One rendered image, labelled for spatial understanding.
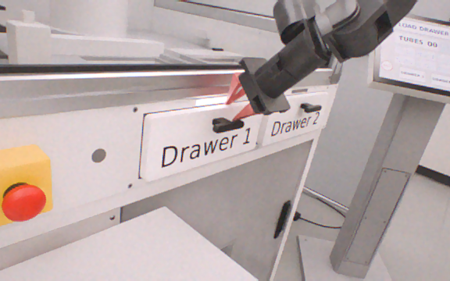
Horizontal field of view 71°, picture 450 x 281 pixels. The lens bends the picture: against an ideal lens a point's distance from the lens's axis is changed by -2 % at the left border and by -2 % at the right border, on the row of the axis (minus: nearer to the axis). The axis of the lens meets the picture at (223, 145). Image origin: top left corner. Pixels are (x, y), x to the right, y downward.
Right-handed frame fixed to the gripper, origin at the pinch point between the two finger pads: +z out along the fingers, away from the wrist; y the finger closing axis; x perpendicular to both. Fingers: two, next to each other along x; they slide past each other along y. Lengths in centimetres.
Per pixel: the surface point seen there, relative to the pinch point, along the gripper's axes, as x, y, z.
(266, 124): -13.6, -2.5, 4.3
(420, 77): -82, -2, -13
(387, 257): -132, -75, 55
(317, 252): -96, -54, 69
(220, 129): 6.2, -3.6, -1.0
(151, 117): 17.6, 0.4, 0.0
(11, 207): 37.7, -7.8, -0.8
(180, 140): 11.6, -2.9, 3.3
